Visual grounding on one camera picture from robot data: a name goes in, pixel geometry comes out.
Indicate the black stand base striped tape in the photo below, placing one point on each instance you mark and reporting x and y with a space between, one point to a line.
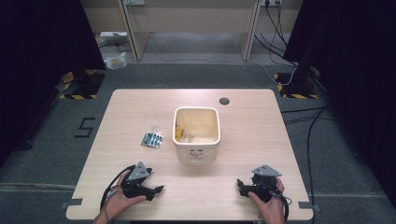
295 87
82 84

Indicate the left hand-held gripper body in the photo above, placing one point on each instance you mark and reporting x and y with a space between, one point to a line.
137 175

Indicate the cream plastic bin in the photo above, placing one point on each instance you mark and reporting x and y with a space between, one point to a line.
196 154

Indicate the clear plastic wrapper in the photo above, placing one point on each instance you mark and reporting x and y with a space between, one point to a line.
196 138

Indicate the yellow wrapper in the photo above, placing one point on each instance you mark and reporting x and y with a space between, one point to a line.
178 132

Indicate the black curtain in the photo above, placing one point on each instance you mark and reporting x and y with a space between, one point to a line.
40 62
358 77

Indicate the white wall socket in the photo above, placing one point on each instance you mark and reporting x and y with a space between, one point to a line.
134 2
271 2

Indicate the clear plastic bag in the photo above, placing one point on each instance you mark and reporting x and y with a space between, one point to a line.
115 61

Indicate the person's left hand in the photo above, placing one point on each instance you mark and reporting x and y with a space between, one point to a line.
116 203

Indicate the person's right hand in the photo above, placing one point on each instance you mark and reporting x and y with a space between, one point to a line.
274 211

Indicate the grey tape strip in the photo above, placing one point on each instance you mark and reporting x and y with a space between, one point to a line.
306 205
73 202

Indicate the white power strip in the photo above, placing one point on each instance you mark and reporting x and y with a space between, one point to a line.
112 34

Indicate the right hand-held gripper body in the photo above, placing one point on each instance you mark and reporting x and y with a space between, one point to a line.
264 186

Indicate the silver blister pill pack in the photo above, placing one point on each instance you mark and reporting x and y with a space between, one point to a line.
152 140

